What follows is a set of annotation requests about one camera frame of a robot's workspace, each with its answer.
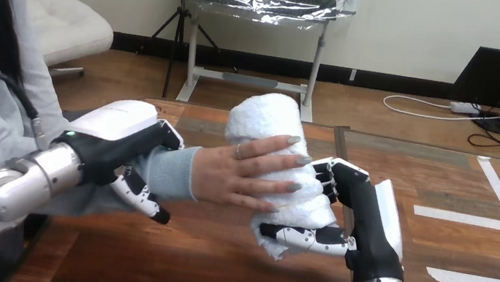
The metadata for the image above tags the white desk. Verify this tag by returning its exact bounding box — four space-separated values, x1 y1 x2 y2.
149 0 333 124

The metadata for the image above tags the person's hand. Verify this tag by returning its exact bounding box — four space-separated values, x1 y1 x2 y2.
186 121 317 219

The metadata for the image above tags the white cushioned chair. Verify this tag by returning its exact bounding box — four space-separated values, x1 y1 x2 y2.
0 0 120 86

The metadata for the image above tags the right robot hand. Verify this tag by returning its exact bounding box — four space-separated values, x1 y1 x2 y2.
253 148 420 282

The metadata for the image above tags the white towel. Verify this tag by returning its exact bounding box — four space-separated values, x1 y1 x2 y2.
208 87 358 269

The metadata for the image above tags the black tripod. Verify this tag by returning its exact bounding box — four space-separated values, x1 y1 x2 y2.
141 0 228 105

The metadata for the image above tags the white power strip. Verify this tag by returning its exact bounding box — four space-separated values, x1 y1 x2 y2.
448 100 482 117

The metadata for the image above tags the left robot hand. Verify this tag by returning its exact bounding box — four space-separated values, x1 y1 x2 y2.
42 89 190 226

